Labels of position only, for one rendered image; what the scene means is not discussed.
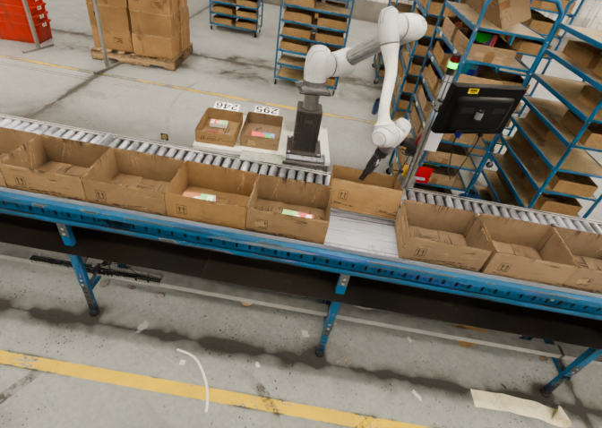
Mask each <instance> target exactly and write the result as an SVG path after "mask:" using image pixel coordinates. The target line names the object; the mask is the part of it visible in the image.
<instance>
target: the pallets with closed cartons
mask: <svg viewBox="0 0 602 428"><path fill-rule="evenodd" d="M86 5H87V9H88V14H89V18H90V26H91V30H92V35H93V39H94V44H95V47H93V48H92V49H91V50H90V51H91V56H92V59H96V60H103V59H104V57H103V53H102V51H101V50H102V48H101V44H100V38H99V30H98V25H97V21H96V16H95V11H94V6H93V2H92V0H86ZM98 5H99V14H100V19H101V23H102V29H103V33H104V39H105V43H106V48H107V57H108V58H114V59H117V61H118V62H121V64H131V65H141V66H145V67H148V66H150V65H151V64H155V65H160V66H164V68H165V70H167V71H175V70H176V69H177V68H178V67H179V66H180V65H181V64H182V63H183V62H184V60H185V59H186V58H187V57H188V56H189V55H191V54H192V52H193V43H191V42H190V26H189V10H188V6H187V0H98ZM116 50H120V51H118V52H117V53H114V52H115V51H116ZM126 52H132V53H131V54H130V55H124V53H126ZM138 55H140V56H138ZM163 59H166V60H165V61H163Z"/></svg>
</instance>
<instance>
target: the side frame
mask: <svg viewBox="0 0 602 428"><path fill-rule="evenodd" d="M3 201H4V203H5V205H4V204H3ZM15 203H16V204H17V205H18V207H19V208H17V206H16V204H15ZM29 206H30V208H31V210H30V208H29ZM41 208H42V209H43V210H44V212H43V211H42V209H41ZM55 211H56V213H57V215H56V214H55ZM67 212H68V213H69V215H70V217H68V214H67ZM0 213H4V214H9V215H14V216H19V217H25V218H34V219H39V220H44V221H49V222H54V223H59V224H65V225H69V226H75V227H84V228H88V229H94V230H99V231H104V232H109V233H114V234H119V235H129V236H134V237H139V238H144V239H149V240H154V241H160V242H164V243H170V244H179V245H183V246H189V247H194V248H199V249H204V250H209V251H214V252H220V253H229V254H234V255H239V256H244V257H249V258H255V259H259V260H265V261H274V262H278V263H284V264H289V265H294V266H299V267H304V268H309V269H315V270H324V271H329V272H334V273H339V274H344V275H350V276H354V277H360V278H369V279H374V280H379V281H384V282H389V283H394V284H399V285H404V286H410V287H419V288H423V289H429V290H434V291H439V292H444V293H449V294H455V295H464V296H469V297H474V298H479V299H484V300H489V301H494V302H499V303H505V304H514V305H518V306H524V307H529V308H534V309H539V310H544V311H549V312H559V313H564V314H569V315H574V316H579V317H584V318H589V319H594V320H600V321H602V299H601V298H596V297H591V296H586V295H577V294H572V293H566V292H562V291H556V290H552V289H546V288H541V287H532V286H527V285H522V284H517V283H512V282H506V281H501V280H496V279H491V278H481V277H477V276H471V275H466V274H461V273H457V272H451V271H446V270H437V269H432V268H427V267H422V266H417V265H411V264H407V263H401V262H396V261H386V260H382V259H376V258H372V257H366V256H362V255H356V254H351V253H342V252H337V251H332V250H327V249H322V248H316V247H312V246H306V245H301V244H292V243H287V242H281V241H277V240H271V239H267V238H261V237H256V236H251V235H242V234H237V233H232V232H227V231H221V230H217V229H211V228H207V227H197V226H192V225H187V224H182V223H176V222H172V221H166V220H161V219H156V218H147V217H142V216H136V215H132V214H126V213H122V212H116V211H112V210H102V209H97V208H92V207H87V206H82V205H77V204H71V203H66V202H61V201H52V200H47V199H41V198H37V197H31V196H27V195H21V194H17V193H7V192H2V191H0ZM62 213H63V214H62ZM81 215H82V218H83V219H81ZM93 218H95V219H96V221H94V219H93ZM106 219H107V220H108V223H107V221H106ZM119 222H121V225H122V226H120V225H119ZM133 225H134V228H133ZM145 227H147V230H148V231H146V230H145ZM152 229H153V230H152ZM158 229H159V230H160V233H159V231H158ZM171 231H172V232H173V235H171ZM166 232H167V233H166ZM184 234H186V237H184ZM197 236H199V240H197ZM210 238H211V239H212V242H210ZM217 241H218V242H217ZM223 241H225V244H223ZM236 243H238V245H237V247H236ZM249 245H251V249H249V248H248V247H249ZM255 248H257V249H255ZM262 248H263V252H262ZM275 250H277V253H274V251H275ZM288 253H289V256H288ZM301 254H302V255H303V257H302V258H300V255H301ZM307 257H308V258H307ZM314 257H315V261H313V258H314ZM327 259H328V260H329V261H328V263H326V260H327ZM340 261H341V265H339V263H340ZM346 264H348V265H346ZM352 264H355V265H354V268H352ZM366 266H367V269H366V270H365V267H366ZM378 269H380V271H379V272H377V271H378ZM392 271H393V273H392V274H391V272H392ZM404 273H407V274H406V276H405V277H403V275H404ZM411 276H412V277H411ZM417 276H419V278H418V279H417ZM430 278H432V280H431V281H429V279H430ZM436 280H438V281H436ZM444 280H445V281H444ZM443 281H444V283H443ZM457 282H458V285H457V286H455V284H456V283H457ZM442 283H443V284H442ZM469 285H471V286H470V288H468V286H469ZM482 287H483V288H484V289H483V290H481V288H482ZM496 289H497V290H496ZM495 290H496V292H495V293H494V291H495ZM501 292H502V293H501ZM508 292H510V294H508V295H507V293H508ZM520 295H522V297H520ZM534 296H535V297H536V298H535V299H534V300H532V298H533V297H534ZM546 299H548V301H547V302H545V300H546ZM550 299H554V301H551V300H550ZM561 301H562V302H561ZM559 302H561V303H560V304H558V303H559ZM572 304H575V305H574V306H571V305H572ZM585 306H588V307H587V308H585V309H583V308H584V307H585ZM599 308H601V309H600V310H598V311H597V312H596V310H597V309H599Z"/></svg>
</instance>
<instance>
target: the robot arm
mask: <svg viewBox="0 0 602 428"><path fill-rule="evenodd" d="M426 29H427V23H426V19H425V18H424V17H422V16H421V15H419V14H416V13H398V10H397V9H396V8H395V7H393V6H389V7H386V8H383V9H382V10H381V12H380V15H379V20H378V34H377V35H375V36H373V37H371V38H370V39H368V40H366V41H365V42H363V43H361V44H359V45H357V46H356V47H353V48H351V47H345V48H343V49H341V50H338V51H335V52H331V51H330V49H328V48H327V47H326V46H323V45H314V46H312V47H311V48H310V50H309V52H308V54H307V56H306V60H305V69H304V79H303V80H302V81H295V86H298V87H301V88H302V91H303V92H319V93H326V94H328V93H329V91H328V90H327V89H326V87H325V82H326V78H329V77H340V76H346V75H350V74H352V73H353V72H354V71H355V70H356V69H357V66H358V63H360V62H362V61H364V60H366V59H367V58H369V57H371V56H374V55H376V54H378V53H380V52H382V54H383V61H384V66H385V76H384V82H383V90H382V95H381V99H380V105H379V112H378V121H377V123H376V124H375V125H374V132H373V134H372V141H373V144H374V145H375V146H377V148H376V150H375V151H374V154H373V156H372V157H371V158H370V160H369V161H368V162H367V164H366V165H365V169H364V171H363V174H362V175H361V176H360V177H359V178H358V179H360V180H361V181H363V180H364V179H365V178H366V176H367V175H368V174H369V175H370V174H371V173H372V172H373V171H374V170H375V169H376V168H377V167H378V166H379V164H378V162H380V161H381V158H386V157H387V156H388V154H391V153H392V151H393V150H394V149H395V148H396V147H397V146H398V145H399V144H400V143H401V142H402V141H403V140H404V139H405V138H406V136H407V135H408V134H409V131H410V128H411V124H410V122H409V121H408V120H407V119H405V118H402V117H401V118H399V119H397V120H396V121H395V122H393V121H392V120H391V118H390V104H391V96H392V93H393V89H394V85H395V81H396V76H397V68H398V54H399V46H400V45H404V44H407V43H409V42H413V41H415V40H419V39H421V38H422V37H423V36H424V35H425V34H426Z"/></svg>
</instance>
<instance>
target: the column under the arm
mask: <svg viewBox="0 0 602 428"><path fill-rule="evenodd" d="M303 104H304V101H298V102H297V114H296V121H295V127H294V133H293V136H290V135H288V140H287V151H286V153H287V154H294V155H300V156H307V157H315V158H320V157H321V144H320V140H318V136H319V132H320V127H321V122H322V117H323V107H322V104H318V109H317V110H307V109H305V108H303Z"/></svg>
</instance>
